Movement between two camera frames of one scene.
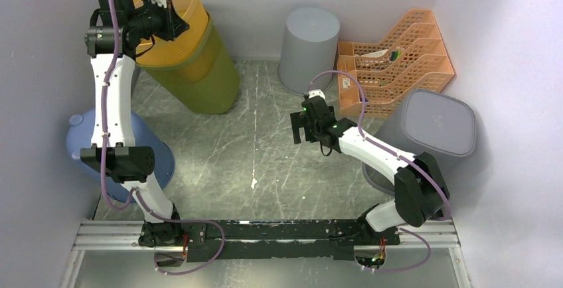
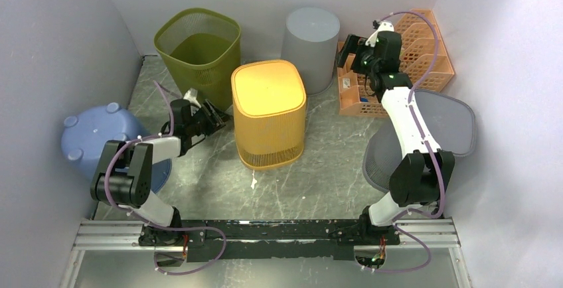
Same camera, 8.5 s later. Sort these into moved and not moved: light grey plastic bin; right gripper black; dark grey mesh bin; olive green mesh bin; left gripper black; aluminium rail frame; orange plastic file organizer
Moved: right gripper black; left gripper black; olive green mesh bin
Not moved: orange plastic file organizer; dark grey mesh bin; light grey plastic bin; aluminium rail frame
